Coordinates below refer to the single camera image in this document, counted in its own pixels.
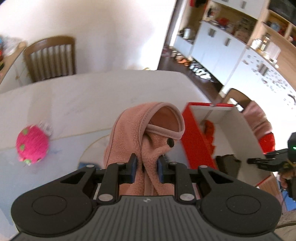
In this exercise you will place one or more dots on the row of shoes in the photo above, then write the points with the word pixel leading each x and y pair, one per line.
pixel 201 71

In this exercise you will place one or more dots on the person's right hand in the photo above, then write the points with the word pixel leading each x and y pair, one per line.
pixel 289 183

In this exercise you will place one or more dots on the white entry cabinet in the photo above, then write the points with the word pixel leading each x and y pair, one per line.
pixel 208 44

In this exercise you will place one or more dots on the wooden dining chair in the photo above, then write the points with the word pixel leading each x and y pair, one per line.
pixel 233 97
pixel 50 60

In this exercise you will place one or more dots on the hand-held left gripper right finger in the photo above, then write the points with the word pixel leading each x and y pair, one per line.
pixel 161 169

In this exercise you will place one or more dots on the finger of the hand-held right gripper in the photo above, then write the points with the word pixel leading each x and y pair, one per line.
pixel 275 166
pixel 259 160

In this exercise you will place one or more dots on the dark dotted bow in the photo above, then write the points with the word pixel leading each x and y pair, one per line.
pixel 227 165

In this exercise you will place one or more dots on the white tote bag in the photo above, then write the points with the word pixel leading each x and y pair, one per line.
pixel 186 33

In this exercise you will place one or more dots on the pink cloth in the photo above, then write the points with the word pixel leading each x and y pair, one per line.
pixel 256 118

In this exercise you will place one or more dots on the white cabinet with stickers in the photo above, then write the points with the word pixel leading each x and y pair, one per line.
pixel 261 74

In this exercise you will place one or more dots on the wooden open shelf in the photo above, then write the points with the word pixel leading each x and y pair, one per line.
pixel 275 27

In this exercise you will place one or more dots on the pink strawberry plush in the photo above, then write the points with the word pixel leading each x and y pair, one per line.
pixel 32 143

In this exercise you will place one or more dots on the red cloth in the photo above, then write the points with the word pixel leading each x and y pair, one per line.
pixel 268 142

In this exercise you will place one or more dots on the patterned red rug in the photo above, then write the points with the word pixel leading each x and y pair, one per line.
pixel 167 52

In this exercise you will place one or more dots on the wooden sideboard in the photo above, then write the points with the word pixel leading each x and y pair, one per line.
pixel 11 67

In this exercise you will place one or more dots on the red bow headband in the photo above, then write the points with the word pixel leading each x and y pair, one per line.
pixel 209 131

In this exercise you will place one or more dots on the pink fleece hat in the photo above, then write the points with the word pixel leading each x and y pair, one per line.
pixel 129 129

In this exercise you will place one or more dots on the pair of orange slippers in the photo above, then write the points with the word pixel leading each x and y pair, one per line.
pixel 182 61

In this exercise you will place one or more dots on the red white cardboard box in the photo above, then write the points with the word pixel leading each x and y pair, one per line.
pixel 196 143

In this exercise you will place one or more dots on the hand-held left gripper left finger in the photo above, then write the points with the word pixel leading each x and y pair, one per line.
pixel 133 168

